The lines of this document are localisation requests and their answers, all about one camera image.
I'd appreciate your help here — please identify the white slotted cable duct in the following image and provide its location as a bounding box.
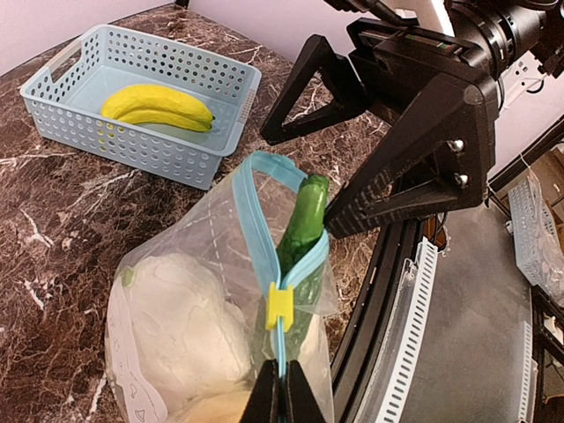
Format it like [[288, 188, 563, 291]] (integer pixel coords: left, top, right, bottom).
[[354, 237, 438, 422]]

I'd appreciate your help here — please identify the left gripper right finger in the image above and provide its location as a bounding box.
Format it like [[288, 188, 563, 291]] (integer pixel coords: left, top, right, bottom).
[[284, 360, 327, 423]]

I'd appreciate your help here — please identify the green cucumber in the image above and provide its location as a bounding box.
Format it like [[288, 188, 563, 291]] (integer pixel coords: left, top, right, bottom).
[[251, 174, 329, 367]]

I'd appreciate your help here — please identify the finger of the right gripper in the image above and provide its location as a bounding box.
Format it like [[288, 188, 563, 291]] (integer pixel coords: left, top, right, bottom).
[[324, 72, 496, 238], [260, 34, 366, 145]]

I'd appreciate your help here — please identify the light blue plastic basket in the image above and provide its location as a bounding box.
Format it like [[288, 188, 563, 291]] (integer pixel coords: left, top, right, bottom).
[[20, 25, 261, 190]]

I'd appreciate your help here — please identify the yellow banana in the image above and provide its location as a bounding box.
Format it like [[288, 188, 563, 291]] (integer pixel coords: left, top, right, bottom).
[[100, 85, 215, 132]]

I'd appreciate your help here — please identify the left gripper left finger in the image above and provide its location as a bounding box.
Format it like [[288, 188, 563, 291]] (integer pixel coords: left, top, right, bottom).
[[239, 360, 281, 423]]

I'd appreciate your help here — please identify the orange fruit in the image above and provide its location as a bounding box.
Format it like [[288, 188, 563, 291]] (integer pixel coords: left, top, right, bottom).
[[174, 390, 250, 423]]

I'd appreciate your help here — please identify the clear zip top bag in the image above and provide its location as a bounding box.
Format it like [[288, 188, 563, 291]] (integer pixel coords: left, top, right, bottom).
[[105, 152, 338, 422]]

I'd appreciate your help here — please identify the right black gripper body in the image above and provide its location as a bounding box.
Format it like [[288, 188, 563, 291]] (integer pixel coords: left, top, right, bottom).
[[346, 18, 498, 132]]

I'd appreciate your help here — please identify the white cauliflower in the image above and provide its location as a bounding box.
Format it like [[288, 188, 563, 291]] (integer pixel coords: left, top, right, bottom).
[[119, 253, 251, 412]]

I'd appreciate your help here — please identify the blue basket in plastic wrap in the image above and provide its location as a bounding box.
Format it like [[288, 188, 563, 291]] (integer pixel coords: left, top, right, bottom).
[[508, 172, 563, 306]]

